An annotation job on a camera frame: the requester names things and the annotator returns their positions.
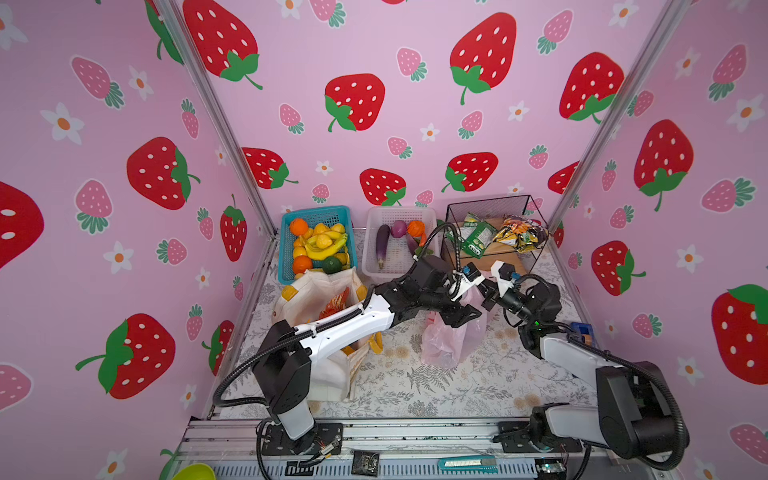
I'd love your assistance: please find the white canvas tote bag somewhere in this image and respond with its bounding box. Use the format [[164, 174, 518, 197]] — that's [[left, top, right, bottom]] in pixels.
[[272, 269, 383, 402]]

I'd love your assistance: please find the orange toy pumpkin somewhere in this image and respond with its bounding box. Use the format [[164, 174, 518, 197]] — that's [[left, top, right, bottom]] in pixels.
[[407, 220, 425, 238]]

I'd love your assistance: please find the blue object at right edge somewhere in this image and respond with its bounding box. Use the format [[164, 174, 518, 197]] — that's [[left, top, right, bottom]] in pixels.
[[570, 322, 596, 346]]

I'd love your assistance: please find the orange toy tangerine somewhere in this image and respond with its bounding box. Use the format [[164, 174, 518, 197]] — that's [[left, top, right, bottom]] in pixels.
[[289, 218, 309, 237]]

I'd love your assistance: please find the yellow toy lemon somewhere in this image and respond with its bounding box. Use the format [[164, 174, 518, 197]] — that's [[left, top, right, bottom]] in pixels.
[[314, 233, 334, 250]]

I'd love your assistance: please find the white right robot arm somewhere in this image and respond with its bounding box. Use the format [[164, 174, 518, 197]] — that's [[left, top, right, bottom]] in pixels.
[[475, 261, 690, 471]]

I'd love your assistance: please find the red snack packet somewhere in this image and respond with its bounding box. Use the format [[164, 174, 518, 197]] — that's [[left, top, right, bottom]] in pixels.
[[319, 288, 350, 319]]

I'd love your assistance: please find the dark green round toy fruit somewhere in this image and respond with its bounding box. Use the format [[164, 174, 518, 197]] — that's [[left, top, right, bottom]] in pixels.
[[321, 255, 344, 275]]

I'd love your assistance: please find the green snack packet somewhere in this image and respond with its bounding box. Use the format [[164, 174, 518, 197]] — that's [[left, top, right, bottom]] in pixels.
[[459, 213, 498, 259]]

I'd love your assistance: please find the long yellow toy banana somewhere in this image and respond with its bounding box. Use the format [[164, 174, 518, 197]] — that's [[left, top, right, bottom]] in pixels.
[[303, 231, 348, 261]]

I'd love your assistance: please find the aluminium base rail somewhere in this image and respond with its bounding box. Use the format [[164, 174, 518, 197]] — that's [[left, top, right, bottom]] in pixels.
[[173, 416, 679, 480]]

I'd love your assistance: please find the small teal device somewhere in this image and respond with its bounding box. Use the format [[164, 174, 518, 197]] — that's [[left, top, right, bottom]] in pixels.
[[438, 455, 498, 473]]

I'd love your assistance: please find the pink plastic grocery bag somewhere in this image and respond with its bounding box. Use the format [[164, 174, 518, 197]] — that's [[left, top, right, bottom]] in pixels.
[[421, 289, 488, 369]]

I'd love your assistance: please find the black wire mesh basket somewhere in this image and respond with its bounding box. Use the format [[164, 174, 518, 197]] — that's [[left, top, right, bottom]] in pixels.
[[441, 195, 550, 274]]

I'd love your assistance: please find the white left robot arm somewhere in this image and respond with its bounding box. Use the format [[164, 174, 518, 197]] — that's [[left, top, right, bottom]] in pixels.
[[212, 256, 485, 452]]

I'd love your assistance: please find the green bowl at front edge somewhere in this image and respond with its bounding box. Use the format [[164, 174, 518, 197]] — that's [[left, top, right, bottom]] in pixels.
[[172, 463, 216, 480]]

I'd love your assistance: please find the large orange toy fruit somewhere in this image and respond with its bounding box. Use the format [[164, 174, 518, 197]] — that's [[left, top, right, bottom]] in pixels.
[[292, 255, 313, 275]]

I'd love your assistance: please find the white plastic vegetable basket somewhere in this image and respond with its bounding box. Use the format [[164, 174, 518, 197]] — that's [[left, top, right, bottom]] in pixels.
[[359, 207, 437, 283]]

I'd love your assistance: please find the long dark purple eggplant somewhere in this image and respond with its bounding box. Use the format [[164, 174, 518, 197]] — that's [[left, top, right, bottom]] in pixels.
[[375, 224, 390, 269]]

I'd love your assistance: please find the colourful snack packet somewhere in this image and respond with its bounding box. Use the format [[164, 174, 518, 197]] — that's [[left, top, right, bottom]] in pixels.
[[493, 215, 549, 253]]

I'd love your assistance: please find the teal plastic fruit basket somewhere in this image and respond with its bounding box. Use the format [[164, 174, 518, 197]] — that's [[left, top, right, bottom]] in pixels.
[[278, 206, 357, 285]]

